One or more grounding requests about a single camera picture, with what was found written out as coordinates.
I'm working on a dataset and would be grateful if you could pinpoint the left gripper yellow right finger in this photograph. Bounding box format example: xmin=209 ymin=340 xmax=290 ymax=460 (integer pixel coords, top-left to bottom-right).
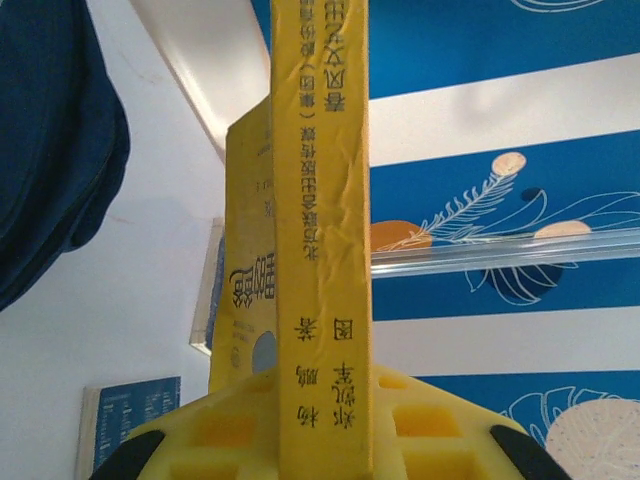
xmin=372 ymin=362 xmax=571 ymax=480

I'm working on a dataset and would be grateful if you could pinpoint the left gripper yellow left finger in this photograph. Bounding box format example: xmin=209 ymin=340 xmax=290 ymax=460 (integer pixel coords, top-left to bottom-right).
xmin=92 ymin=367 xmax=281 ymax=480

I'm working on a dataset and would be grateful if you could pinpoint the yellow paperback book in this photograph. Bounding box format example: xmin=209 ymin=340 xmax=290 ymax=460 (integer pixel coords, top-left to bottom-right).
xmin=207 ymin=0 xmax=375 ymax=476

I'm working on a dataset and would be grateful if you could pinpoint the navy blue student backpack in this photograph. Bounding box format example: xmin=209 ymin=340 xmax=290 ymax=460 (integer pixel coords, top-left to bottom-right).
xmin=0 ymin=0 xmax=132 ymax=312

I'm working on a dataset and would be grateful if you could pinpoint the right aluminium corner post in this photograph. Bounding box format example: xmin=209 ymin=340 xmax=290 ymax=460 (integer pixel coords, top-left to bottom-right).
xmin=369 ymin=225 xmax=640 ymax=277

